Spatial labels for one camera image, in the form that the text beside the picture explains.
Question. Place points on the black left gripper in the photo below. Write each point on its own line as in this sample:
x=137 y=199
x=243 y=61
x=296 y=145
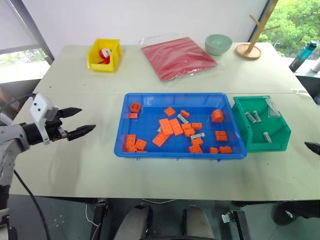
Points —
x=54 y=127

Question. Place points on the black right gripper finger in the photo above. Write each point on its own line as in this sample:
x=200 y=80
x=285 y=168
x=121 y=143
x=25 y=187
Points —
x=313 y=147

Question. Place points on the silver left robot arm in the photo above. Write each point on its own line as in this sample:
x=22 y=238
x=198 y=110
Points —
x=10 y=140

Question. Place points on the green plastic bin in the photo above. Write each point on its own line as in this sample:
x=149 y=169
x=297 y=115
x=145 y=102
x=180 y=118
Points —
x=260 y=147

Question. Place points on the small orange flat block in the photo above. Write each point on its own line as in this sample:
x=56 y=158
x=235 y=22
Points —
x=133 y=115

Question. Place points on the long orange block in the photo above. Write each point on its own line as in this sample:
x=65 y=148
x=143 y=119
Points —
x=160 y=139
x=165 y=126
x=130 y=143
x=176 y=127

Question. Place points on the orange plastic toy brick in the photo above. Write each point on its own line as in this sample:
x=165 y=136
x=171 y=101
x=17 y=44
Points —
x=135 y=107

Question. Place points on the yellow plastic bin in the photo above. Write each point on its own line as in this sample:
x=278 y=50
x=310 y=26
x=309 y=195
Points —
x=93 y=58

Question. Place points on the black shoe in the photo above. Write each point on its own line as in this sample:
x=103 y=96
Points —
x=295 y=212

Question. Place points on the red and white toy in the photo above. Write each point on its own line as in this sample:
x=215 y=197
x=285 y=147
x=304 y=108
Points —
x=104 y=56

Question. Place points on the white bottle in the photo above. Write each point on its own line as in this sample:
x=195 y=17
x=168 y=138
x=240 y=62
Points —
x=316 y=66

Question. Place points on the blue water bottle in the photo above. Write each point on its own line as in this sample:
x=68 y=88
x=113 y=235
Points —
x=302 y=55

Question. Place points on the blue plastic tray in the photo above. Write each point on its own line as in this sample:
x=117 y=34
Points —
x=180 y=150

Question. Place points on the wooden cup rack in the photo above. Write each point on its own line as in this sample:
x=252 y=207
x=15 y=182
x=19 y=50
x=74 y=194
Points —
x=248 y=51

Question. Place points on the grey rounded robot knee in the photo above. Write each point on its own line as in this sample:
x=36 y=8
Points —
x=132 y=225
x=198 y=225

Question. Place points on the red folder in plastic sleeve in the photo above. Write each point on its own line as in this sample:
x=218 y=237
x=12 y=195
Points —
x=177 y=57

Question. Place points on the pale green bowl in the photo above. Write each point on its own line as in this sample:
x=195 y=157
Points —
x=218 y=46

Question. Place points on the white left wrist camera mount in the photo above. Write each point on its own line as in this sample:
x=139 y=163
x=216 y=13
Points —
x=40 y=107

